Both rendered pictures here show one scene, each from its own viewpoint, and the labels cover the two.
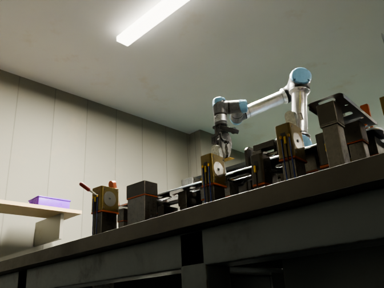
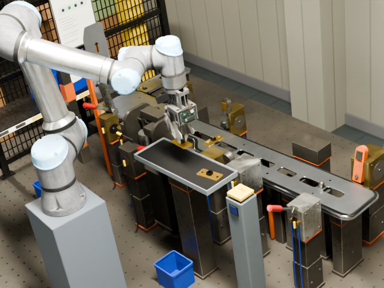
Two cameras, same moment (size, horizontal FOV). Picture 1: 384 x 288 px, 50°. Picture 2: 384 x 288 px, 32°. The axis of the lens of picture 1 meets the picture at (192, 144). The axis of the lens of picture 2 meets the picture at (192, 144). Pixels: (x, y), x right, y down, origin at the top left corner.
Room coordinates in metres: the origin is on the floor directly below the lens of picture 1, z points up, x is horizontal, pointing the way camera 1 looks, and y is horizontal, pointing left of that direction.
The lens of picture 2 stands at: (3.96, 0.25, 2.36)
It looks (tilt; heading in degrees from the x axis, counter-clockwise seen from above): 31 degrees down; 192
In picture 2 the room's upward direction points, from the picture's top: 9 degrees counter-clockwise
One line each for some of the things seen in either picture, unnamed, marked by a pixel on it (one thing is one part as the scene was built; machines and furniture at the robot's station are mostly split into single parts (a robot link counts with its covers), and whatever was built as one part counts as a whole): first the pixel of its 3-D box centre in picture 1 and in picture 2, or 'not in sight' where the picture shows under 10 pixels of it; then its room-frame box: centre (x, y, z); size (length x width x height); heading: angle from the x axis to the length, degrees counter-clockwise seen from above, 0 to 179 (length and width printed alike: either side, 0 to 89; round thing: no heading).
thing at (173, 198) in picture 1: (222, 182); (218, 142); (1.71, -0.12, 1.00); 1.38 x 0.22 x 0.02; 50
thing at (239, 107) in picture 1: (237, 108); (136, 60); (2.12, -0.27, 1.55); 0.11 x 0.11 x 0.08; 87
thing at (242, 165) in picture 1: (227, 173); (183, 164); (2.11, -0.18, 1.16); 0.37 x 0.14 x 0.02; 50
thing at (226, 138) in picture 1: (220, 134); (179, 103); (2.11, -0.16, 1.39); 0.09 x 0.08 x 0.12; 40
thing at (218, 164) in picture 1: (212, 200); (239, 143); (1.52, -0.07, 0.87); 0.12 x 0.07 x 0.35; 140
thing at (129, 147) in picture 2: not in sight; (135, 190); (1.86, -0.45, 0.89); 0.09 x 0.08 x 0.38; 140
